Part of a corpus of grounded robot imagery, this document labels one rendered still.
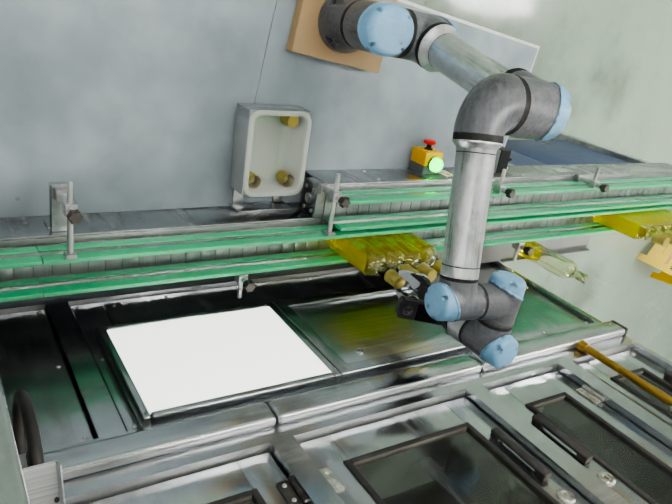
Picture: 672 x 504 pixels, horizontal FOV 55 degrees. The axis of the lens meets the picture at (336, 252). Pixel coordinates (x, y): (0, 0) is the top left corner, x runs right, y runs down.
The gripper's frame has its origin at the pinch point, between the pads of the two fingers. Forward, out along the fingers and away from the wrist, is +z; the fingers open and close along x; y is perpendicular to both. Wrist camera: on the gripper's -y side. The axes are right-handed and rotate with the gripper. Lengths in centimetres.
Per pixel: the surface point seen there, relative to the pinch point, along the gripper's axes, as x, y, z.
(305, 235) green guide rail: 3.1, -14.7, 22.4
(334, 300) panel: -13.1, -5.5, 16.0
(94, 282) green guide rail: -8, -66, 23
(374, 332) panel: -13.1, -4.5, -1.5
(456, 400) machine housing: -16.7, 1.6, -27.0
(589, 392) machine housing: -14, 36, -37
